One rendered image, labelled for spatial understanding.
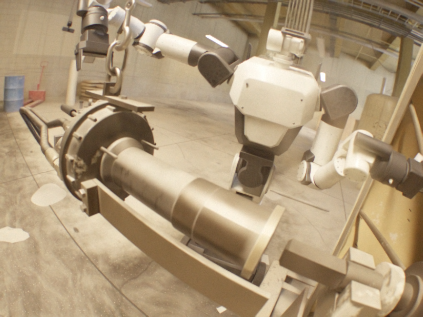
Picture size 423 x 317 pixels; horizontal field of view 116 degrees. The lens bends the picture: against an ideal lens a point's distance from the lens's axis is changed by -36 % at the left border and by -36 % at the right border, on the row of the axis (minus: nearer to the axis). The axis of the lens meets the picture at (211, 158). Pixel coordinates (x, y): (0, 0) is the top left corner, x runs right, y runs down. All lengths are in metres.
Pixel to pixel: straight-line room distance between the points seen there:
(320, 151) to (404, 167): 0.31
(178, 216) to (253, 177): 0.51
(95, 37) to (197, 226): 0.58
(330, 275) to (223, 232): 0.20
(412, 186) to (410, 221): 0.72
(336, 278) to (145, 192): 0.38
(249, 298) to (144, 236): 0.22
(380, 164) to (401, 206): 0.74
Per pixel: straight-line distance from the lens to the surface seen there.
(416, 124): 0.84
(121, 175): 0.47
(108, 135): 0.49
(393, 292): 0.40
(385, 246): 0.72
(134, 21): 0.82
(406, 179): 0.58
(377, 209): 1.21
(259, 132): 0.68
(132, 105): 0.45
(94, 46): 0.66
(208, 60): 0.70
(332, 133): 0.72
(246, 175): 0.82
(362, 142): 0.51
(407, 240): 1.36
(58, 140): 0.85
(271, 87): 0.62
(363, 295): 0.36
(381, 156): 0.53
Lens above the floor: 1.14
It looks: 19 degrees down
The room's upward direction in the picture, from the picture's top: 14 degrees clockwise
